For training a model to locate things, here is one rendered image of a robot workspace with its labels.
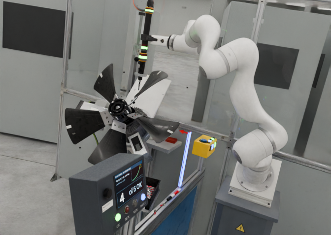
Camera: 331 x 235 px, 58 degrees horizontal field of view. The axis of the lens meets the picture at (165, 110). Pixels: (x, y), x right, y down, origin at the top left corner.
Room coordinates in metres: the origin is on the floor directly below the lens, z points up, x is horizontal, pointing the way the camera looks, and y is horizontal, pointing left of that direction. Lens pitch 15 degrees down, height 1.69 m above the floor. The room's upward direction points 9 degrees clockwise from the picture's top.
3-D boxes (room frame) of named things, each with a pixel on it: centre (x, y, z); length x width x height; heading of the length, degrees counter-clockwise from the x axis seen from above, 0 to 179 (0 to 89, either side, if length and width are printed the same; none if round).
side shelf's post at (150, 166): (2.22, 0.04, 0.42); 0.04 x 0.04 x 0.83; 65
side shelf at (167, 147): (2.22, 0.04, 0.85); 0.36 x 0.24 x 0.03; 65
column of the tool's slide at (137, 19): (2.38, 0.30, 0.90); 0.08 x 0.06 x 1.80; 100
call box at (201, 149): (1.79, -0.28, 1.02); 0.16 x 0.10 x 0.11; 155
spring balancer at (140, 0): (2.38, 0.30, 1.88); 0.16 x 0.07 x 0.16; 100
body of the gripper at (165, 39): (1.62, 0.07, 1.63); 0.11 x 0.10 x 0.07; 65
